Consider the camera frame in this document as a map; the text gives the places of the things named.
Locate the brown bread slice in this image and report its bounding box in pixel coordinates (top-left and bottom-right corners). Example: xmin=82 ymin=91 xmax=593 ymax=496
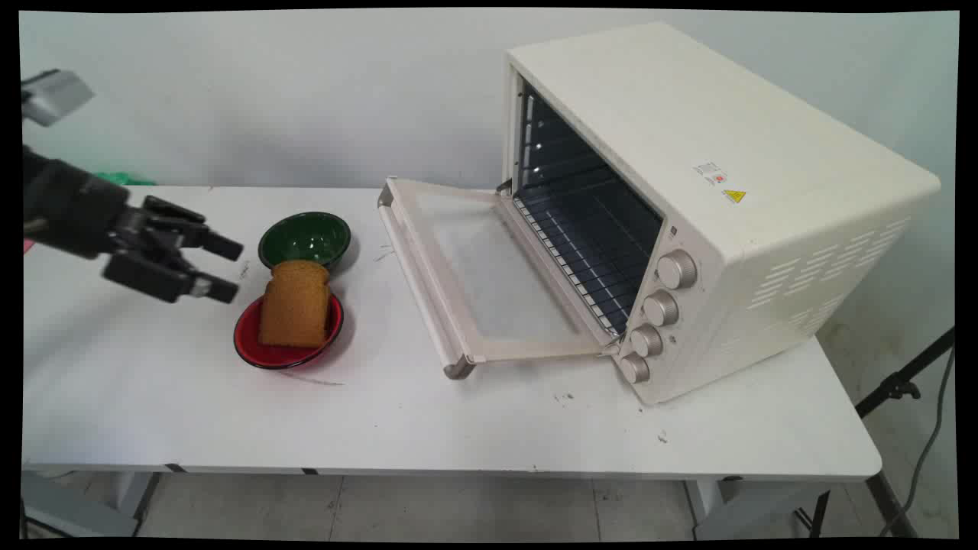
xmin=258 ymin=260 xmax=332 ymax=349

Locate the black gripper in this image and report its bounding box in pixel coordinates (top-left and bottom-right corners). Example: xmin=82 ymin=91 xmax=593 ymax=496
xmin=22 ymin=145 xmax=245 ymax=305

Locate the white toaster oven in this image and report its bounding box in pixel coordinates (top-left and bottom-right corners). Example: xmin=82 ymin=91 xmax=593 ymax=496
xmin=501 ymin=21 xmax=942 ymax=406

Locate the black tripod stand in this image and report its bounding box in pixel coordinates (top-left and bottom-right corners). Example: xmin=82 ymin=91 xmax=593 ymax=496
xmin=795 ymin=327 xmax=956 ymax=539

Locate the green bowl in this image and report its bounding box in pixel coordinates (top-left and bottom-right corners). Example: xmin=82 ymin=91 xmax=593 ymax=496
xmin=258 ymin=212 xmax=352 ymax=271

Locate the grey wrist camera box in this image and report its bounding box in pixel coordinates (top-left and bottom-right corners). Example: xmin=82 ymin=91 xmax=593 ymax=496
xmin=21 ymin=70 xmax=96 ymax=128

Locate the white table leg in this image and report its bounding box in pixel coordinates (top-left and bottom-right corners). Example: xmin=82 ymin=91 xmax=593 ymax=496
xmin=684 ymin=478 xmax=841 ymax=540
xmin=21 ymin=471 xmax=163 ymax=539

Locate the metal oven rack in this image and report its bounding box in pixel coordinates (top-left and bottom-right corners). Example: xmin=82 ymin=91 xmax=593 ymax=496
xmin=513 ymin=180 xmax=662 ymax=337

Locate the red plate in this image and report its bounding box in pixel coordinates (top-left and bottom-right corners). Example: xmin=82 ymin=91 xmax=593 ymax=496
xmin=234 ymin=293 xmax=345 ymax=370

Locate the grey cable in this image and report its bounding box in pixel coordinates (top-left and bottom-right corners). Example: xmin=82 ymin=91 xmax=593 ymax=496
xmin=879 ymin=348 xmax=956 ymax=538

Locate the glass oven door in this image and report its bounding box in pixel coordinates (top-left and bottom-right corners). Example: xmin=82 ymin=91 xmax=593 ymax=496
xmin=377 ymin=177 xmax=617 ymax=380

